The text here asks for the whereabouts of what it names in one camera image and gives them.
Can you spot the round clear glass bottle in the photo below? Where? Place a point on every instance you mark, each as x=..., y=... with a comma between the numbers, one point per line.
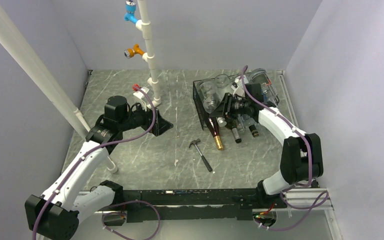
x=205, y=98

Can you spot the blue label clear bottle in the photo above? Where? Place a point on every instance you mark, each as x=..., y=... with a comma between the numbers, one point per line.
x=261, y=77

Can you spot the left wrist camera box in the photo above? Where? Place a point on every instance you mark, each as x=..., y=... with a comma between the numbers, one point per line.
x=142, y=96

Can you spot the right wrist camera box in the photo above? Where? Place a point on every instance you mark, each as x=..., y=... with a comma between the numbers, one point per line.
x=237, y=87

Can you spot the green wine bottle silver cap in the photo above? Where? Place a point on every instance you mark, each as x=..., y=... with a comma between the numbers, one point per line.
x=232, y=126

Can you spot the clear frosted wine bottle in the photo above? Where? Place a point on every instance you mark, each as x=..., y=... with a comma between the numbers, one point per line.
x=224, y=85

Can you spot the orange pipe nozzle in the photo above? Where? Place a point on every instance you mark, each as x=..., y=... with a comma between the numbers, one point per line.
x=135, y=50

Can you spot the blue pipe nozzle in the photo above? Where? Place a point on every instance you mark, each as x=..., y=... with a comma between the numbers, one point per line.
x=130, y=7

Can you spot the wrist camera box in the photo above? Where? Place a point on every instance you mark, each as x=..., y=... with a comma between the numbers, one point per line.
x=142, y=96
x=237, y=87

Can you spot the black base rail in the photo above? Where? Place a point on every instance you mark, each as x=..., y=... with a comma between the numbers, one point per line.
x=194, y=204

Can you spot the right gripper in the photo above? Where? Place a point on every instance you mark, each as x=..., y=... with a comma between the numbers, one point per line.
x=225, y=107

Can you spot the black wire wine rack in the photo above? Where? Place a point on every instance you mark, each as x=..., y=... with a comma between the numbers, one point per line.
x=209, y=105

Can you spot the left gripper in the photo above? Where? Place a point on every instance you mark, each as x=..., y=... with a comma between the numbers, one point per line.
x=161, y=125

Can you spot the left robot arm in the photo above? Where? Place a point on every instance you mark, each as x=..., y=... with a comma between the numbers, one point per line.
x=59, y=210

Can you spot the red wine bottle gold cap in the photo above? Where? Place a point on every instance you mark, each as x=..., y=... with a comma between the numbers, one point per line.
x=214, y=129

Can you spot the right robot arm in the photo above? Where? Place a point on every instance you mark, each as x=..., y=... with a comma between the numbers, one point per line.
x=301, y=157

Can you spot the small grey hammer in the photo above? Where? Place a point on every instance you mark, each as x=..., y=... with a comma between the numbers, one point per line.
x=195, y=143

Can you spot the white pvc pipe frame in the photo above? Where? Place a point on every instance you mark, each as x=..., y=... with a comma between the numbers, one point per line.
x=21, y=51

